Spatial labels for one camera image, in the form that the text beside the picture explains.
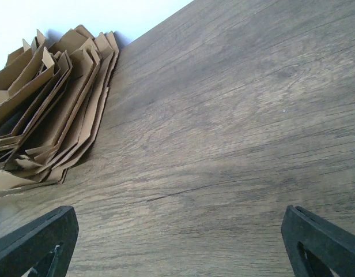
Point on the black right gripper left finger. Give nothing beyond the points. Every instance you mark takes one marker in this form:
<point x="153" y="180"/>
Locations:
<point x="42" y="247"/>

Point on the stack of flat cardboard boxes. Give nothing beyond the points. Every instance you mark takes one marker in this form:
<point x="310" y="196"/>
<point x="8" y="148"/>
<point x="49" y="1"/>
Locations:
<point x="52" y="99"/>

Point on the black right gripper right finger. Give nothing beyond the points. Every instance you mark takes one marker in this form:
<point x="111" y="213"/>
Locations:
<point x="315" y="246"/>

